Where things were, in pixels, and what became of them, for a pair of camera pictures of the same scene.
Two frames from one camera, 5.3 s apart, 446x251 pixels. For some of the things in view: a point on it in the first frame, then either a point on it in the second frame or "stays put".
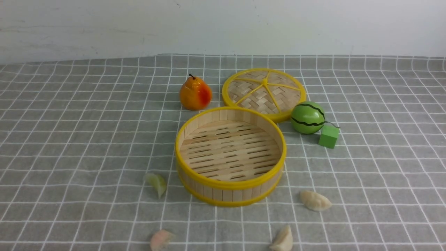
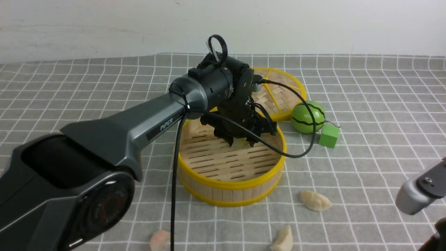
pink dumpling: x=161 y=240 stays put
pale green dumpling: x=157 y=181 → x=240 y=143
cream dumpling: x=314 y=201 stays put
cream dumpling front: x=285 y=243 stays put
